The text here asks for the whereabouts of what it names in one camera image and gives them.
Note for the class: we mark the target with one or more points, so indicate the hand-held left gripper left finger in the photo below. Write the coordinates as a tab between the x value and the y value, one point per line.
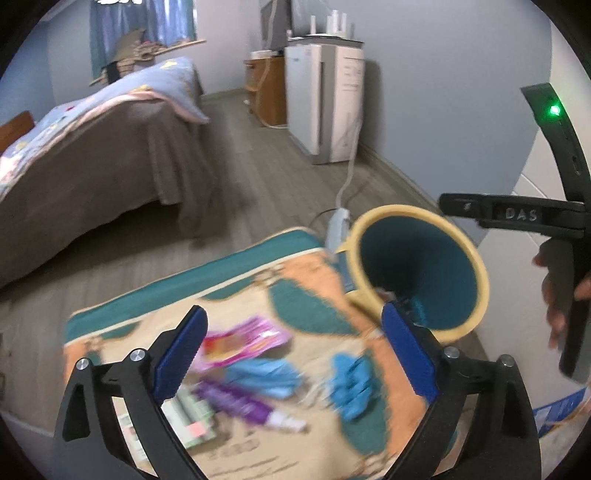
178	355

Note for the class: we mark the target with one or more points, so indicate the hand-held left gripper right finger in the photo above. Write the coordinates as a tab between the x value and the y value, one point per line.
411	355

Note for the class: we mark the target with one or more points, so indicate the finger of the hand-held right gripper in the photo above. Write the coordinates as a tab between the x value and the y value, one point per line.
461	206

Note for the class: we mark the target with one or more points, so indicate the teal bin with yellow rim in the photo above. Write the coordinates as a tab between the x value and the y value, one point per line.
415	263

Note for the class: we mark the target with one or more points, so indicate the purple bottle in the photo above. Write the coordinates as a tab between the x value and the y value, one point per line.
235	401

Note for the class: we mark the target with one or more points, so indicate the person's right hand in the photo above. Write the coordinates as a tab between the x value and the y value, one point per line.
556	286

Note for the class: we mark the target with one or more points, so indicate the white box with red mark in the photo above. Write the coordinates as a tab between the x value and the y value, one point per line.
191	415

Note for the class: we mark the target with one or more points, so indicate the pink snack wrapper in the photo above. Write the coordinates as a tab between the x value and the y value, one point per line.
240	341

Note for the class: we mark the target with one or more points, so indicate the crumpled blue glove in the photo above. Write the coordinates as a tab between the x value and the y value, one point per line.
353	385

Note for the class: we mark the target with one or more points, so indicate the blue face mask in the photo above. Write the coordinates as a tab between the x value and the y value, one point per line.
272	376

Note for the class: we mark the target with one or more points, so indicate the teal orange printed mat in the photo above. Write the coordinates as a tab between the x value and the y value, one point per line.
314	332

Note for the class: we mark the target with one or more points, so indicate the white power strip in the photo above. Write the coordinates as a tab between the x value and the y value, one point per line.
337	226

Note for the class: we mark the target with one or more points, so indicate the blue white printed bag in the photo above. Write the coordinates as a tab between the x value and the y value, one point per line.
561	408

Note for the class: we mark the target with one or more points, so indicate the white air purifier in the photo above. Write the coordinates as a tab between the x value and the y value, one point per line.
332	101

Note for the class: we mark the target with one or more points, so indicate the bed with grey cover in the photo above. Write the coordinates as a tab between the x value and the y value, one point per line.
92	175

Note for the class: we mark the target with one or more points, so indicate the wooden cabinet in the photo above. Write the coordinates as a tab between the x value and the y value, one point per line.
272	92

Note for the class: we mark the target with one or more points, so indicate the white router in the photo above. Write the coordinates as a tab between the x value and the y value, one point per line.
332	25

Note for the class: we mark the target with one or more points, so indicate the flat white box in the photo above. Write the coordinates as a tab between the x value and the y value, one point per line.
263	54

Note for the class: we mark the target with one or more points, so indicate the black monitor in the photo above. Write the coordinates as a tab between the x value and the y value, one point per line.
277	27

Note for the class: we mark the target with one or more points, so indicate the wooden bed headboard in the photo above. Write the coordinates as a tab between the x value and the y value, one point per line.
16	129

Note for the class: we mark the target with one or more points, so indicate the black cloth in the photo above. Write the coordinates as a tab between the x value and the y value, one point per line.
114	74

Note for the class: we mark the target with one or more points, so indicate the plaid cloth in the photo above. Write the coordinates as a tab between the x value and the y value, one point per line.
147	51

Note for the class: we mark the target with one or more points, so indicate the window sill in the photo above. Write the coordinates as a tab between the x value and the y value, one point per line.
184	44

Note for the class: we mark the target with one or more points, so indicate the grey brown pillow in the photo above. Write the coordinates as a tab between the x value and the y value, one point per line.
129	44

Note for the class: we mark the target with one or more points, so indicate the blue curtain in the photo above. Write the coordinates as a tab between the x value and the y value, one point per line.
161	23

